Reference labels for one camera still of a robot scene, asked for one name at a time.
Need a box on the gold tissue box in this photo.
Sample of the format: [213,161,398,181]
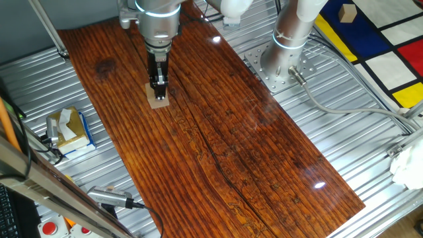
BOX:
[46,106,91,155]

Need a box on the orange pole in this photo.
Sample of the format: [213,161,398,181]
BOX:
[0,97,22,153]

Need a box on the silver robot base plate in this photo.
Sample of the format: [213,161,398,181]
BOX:
[244,41,317,93]

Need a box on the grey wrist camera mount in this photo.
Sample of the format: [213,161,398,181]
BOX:
[117,0,139,30]

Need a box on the grey metal stand pole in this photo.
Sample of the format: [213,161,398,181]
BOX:
[28,0,71,60]

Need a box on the white power strip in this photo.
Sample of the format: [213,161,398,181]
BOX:
[223,15,242,30]

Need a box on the shiny metal frame bar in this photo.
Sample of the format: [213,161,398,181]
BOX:
[0,134,136,238]

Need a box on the aluminium frame profile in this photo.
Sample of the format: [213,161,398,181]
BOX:
[385,99,423,159]

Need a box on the colourful grid pattern cloth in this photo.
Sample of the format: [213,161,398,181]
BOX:
[313,0,423,110]

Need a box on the silver depth camera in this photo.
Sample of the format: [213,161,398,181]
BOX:
[86,185,135,210]
[45,116,61,145]

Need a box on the glossy wood grain mat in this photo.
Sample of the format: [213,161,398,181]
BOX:
[57,0,366,238]

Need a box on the black keyboard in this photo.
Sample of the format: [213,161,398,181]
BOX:
[0,184,19,238]

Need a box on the crumpled white cloth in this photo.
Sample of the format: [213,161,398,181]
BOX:
[389,140,423,191]

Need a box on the grey box red button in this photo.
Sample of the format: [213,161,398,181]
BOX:
[37,215,70,238]
[69,223,100,238]

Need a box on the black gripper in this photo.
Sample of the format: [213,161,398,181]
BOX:
[147,52,170,100]

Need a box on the black hanging cable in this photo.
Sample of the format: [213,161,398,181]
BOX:
[0,77,32,181]

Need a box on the white tissue sheet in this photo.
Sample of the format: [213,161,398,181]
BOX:
[58,108,77,141]

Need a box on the thin black camera cable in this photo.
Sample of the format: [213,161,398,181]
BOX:
[32,134,65,166]

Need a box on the grey cable with metal plug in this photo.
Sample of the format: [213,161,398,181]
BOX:
[288,65,422,132]

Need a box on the tan wooden block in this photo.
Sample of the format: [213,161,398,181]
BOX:
[144,82,171,110]
[338,3,358,24]

